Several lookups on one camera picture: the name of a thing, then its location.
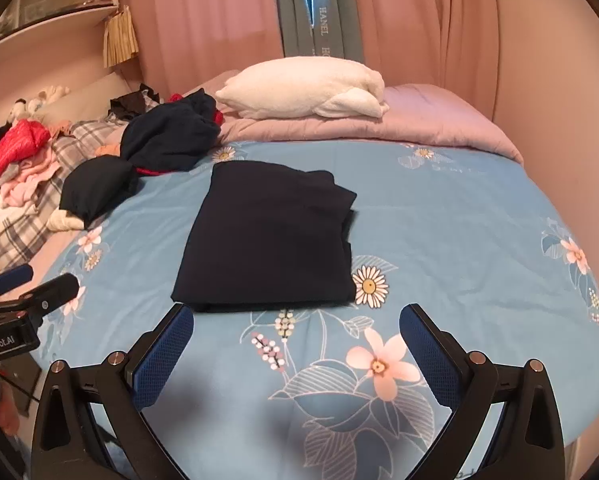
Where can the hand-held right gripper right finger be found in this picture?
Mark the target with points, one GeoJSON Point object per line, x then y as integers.
{"type": "Point", "coordinates": [429, 355]}

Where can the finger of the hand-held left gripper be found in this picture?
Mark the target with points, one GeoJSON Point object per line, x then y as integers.
{"type": "Point", "coordinates": [14, 277]}
{"type": "Point", "coordinates": [54, 290]}

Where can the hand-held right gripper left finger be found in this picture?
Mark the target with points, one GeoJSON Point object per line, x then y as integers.
{"type": "Point", "coordinates": [164, 355]}

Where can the navy zip jacket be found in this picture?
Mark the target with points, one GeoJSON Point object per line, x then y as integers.
{"type": "Point", "coordinates": [269, 235]}

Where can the pile of pink clothes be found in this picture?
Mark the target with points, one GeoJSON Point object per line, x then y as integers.
{"type": "Point", "coordinates": [29, 180]}

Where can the dark brown clothes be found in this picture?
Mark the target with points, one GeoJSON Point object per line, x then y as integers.
{"type": "Point", "coordinates": [129, 105]}

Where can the pink bed sheet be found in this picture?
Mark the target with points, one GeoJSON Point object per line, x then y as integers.
{"type": "Point", "coordinates": [54, 255]}

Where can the grey plaid blanket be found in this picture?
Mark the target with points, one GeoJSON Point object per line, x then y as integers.
{"type": "Point", "coordinates": [9, 240]}

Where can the white crumpled garment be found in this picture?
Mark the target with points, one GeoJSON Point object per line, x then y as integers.
{"type": "Point", "coordinates": [61, 221]}

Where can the black folded garment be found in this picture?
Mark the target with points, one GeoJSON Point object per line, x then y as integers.
{"type": "Point", "coordinates": [96, 185]}

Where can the blue floral bed sheet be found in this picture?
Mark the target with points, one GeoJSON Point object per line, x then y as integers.
{"type": "Point", "coordinates": [454, 240]}

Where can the red puffer jacket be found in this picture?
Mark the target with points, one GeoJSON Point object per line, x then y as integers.
{"type": "Point", "coordinates": [14, 147]}

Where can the white plush toys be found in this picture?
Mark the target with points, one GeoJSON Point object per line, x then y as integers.
{"type": "Point", "coordinates": [44, 95]}

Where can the navy garment with red lining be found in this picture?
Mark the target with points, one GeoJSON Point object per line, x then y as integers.
{"type": "Point", "coordinates": [169, 135]}

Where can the beige headboard cushion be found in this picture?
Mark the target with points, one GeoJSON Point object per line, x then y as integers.
{"type": "Point", "coordinates": [94, 92]}

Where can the pink quilt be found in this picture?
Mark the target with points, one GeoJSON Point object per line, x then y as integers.
{"type": "Point", "coordinates": [429, 120]}

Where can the white fluffy pillow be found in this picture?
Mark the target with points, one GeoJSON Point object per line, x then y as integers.
{"type": "Point", "coordinates": [299, 85]}

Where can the pink curtain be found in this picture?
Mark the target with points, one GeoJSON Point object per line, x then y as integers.
{"type": "Point", "coordinates": [204, 20]}
{"type": "Point", "coordinates": [404, 25]}

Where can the grey-blue curtain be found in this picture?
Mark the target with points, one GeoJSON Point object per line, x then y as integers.
{"type": "Point", "coordinates": [289, 10]}

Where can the white wall shelf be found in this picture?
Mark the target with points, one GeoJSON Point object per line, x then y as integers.
{"type": "Point", "coordinates": [54, 25]}

